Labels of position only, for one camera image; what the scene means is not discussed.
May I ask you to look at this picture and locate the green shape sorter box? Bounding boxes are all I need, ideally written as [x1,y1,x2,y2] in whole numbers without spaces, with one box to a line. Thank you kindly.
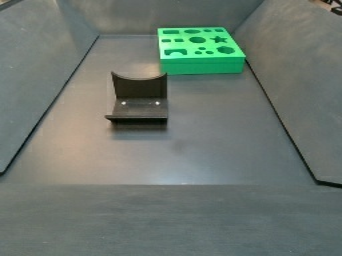
[157,27,245,75]

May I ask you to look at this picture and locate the black curved holder stand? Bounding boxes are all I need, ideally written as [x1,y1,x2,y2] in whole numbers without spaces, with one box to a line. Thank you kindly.
[105,72,168,122]

